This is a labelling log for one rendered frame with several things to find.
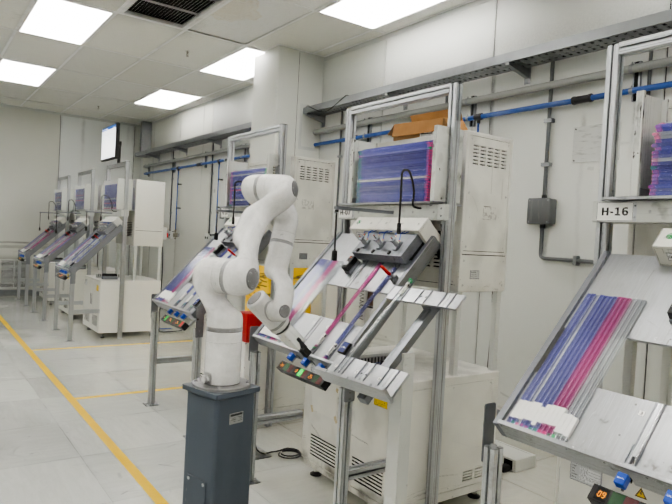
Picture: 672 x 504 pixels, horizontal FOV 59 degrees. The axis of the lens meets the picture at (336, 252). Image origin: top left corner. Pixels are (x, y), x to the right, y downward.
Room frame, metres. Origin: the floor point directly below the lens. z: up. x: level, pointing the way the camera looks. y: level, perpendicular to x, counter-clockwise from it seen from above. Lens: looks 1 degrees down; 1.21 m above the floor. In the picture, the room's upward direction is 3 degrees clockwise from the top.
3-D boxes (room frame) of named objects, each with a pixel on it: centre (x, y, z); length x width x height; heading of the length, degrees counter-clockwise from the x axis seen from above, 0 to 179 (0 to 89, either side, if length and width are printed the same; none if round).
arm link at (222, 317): (1.99, 0.39, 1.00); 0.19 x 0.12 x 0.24; 63
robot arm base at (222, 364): (1.98, 0.36, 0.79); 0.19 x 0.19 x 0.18
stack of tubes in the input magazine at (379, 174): (2.81, -0.28, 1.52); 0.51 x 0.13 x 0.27; 36
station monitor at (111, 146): (6.65, 2.53, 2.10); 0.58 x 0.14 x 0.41; 36
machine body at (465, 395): (2.93, -0.34, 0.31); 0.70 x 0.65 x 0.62; 36
